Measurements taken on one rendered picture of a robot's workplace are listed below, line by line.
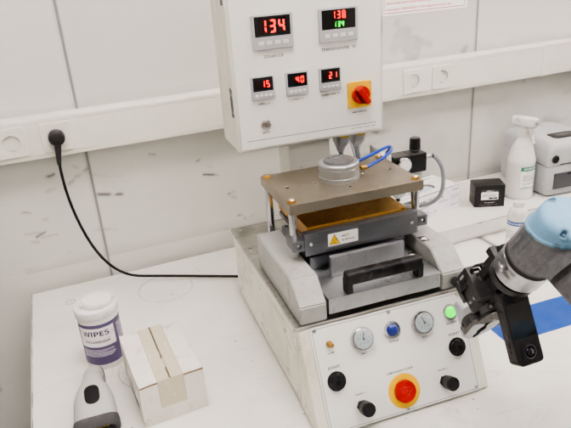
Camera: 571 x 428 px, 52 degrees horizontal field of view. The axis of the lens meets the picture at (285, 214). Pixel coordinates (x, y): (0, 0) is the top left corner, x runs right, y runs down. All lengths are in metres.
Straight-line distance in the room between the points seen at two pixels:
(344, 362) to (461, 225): 0.77
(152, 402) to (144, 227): 0.67
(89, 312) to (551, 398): 0.89
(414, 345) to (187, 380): 0.41
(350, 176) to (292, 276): 0.23
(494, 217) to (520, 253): 0.93
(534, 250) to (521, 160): 1.05
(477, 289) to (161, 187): 0.95
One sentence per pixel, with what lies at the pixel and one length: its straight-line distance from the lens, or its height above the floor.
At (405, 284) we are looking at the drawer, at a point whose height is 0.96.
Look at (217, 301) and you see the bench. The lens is 1.47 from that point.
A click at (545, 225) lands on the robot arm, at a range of 0.81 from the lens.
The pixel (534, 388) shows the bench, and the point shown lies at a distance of 1.22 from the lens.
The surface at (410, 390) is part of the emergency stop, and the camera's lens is 1.10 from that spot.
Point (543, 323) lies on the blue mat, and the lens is 1.41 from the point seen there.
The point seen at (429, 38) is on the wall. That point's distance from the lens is 1.88.
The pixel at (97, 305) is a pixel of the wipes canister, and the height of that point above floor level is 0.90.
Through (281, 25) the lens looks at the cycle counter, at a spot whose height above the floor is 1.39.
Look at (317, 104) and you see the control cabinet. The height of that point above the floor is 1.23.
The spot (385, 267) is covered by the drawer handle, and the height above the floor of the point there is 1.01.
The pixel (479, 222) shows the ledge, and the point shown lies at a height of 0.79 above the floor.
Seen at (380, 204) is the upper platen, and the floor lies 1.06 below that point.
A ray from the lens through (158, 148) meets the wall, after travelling 1.60.
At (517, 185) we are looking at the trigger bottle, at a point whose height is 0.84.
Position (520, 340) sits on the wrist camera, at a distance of 0.96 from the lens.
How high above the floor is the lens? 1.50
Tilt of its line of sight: 23 degrees down
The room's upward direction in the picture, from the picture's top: 4 degrees counter-clockwise
